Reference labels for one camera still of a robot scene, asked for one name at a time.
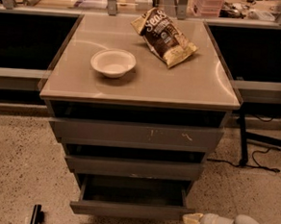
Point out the grey bottom drawer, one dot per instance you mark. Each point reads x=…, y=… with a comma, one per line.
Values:
x=133, y=197

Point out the grey drawer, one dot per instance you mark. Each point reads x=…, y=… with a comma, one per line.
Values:
x=136, y=127
x=133, y=197
x=134, y=162

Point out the grey middle drawer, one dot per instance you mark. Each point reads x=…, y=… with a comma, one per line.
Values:
x=134, y=162

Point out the grey drawer cabinet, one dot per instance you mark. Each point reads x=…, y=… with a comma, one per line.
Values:
x=199, y=83

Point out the grey top drawer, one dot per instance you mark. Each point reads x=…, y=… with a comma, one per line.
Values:
x=136, y=127

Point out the black table leg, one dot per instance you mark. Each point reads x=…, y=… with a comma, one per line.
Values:
x=244, y=159

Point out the black object on floor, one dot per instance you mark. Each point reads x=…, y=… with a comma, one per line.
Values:
x=37, y=215

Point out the white paper bowl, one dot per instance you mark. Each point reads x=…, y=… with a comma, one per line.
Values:
x=113, y=63

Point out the brown chip bag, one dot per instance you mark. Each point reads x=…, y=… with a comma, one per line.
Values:
x=163, y=38

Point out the pink plastic container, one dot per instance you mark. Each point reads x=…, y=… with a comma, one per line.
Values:
x=207, y=7

